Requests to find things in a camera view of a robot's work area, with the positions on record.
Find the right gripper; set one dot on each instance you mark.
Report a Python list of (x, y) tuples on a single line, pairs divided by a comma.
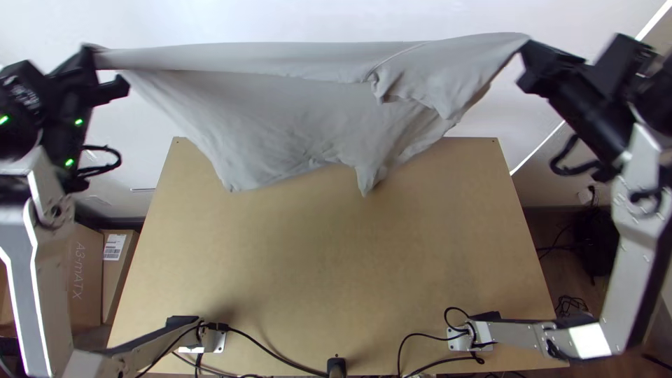
[(580, 86)]

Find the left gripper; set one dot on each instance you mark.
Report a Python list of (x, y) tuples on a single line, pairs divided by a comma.
[(73, 84)]

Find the grey t-shirt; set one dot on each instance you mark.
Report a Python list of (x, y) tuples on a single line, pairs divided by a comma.
[(289, 105)]

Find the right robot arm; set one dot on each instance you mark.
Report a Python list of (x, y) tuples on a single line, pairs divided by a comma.
[(630, 262)]

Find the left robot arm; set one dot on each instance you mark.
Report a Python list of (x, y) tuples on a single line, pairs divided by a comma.
[(42, 273)]

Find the cardboard box with label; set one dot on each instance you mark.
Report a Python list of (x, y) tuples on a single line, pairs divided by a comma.
[(118, 273)]

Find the black bag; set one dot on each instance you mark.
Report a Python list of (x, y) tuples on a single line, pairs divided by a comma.
[(598, 241)]

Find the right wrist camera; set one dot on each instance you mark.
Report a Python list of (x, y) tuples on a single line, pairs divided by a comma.
[(535, 83)]

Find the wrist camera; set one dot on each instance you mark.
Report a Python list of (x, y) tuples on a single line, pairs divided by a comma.
[(113, 89), (535, 83)]

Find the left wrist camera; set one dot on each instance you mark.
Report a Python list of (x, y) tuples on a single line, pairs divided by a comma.
[(113, 89)]

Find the white wall socket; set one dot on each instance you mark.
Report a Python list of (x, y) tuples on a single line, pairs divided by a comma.
[(585, 196)]

